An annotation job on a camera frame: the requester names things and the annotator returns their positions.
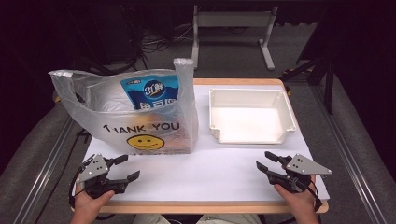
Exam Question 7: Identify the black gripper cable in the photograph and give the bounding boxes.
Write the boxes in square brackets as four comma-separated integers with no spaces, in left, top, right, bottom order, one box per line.
[33,129,92,224]
[309,178,323,213]

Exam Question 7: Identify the person's left hand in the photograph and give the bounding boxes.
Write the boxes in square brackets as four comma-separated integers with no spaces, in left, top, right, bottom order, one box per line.
[72,183,116,224]

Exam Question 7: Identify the white table sheet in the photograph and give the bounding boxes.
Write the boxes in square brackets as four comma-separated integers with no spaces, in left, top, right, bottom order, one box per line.
[72,84,331,203]

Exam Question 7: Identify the clear plastic shopping bag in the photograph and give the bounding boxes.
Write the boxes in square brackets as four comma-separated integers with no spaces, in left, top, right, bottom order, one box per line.
[48,58,200,156]

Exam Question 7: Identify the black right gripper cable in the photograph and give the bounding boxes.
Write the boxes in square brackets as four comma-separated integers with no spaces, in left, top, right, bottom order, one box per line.
[309,178,323,213]

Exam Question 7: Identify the white plastic bin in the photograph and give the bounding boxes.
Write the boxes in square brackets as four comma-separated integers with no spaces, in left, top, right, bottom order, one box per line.
[208,88,297,145]

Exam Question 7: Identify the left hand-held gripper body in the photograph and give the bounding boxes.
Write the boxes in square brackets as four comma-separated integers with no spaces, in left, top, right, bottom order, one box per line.
[74,153,129,200]

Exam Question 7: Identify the black tripod stand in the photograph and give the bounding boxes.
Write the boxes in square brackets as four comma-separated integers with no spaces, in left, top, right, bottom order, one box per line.
[278,57,335,115]

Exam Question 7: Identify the person's legs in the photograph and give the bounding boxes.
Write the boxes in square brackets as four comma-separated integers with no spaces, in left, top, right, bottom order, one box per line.
[133,214,262,224]

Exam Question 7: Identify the blue snack pouch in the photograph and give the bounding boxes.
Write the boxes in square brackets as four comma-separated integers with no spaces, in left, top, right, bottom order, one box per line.
[120,74,180,110]

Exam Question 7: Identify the white metal stand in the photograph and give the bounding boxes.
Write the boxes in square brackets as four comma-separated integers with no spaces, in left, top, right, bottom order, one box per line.
[190,5,279,71]

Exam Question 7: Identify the aluminium floor rail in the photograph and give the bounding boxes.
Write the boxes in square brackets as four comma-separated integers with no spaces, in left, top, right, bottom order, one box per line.
[311,84,389,224]
[12,116,78,224]

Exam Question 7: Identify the person's right hand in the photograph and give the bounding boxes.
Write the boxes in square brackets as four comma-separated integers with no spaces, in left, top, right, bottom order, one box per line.
[274,183,321,224]

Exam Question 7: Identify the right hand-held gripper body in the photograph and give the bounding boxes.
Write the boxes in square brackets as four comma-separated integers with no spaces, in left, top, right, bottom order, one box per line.
[269,153,333,194]

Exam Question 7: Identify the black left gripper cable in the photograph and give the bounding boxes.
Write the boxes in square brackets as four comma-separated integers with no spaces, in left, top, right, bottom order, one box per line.
[33,129,92,224]

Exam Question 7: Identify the tangle of floor cables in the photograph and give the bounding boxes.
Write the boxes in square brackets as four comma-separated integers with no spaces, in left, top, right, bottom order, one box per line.
[134,22,194,55]

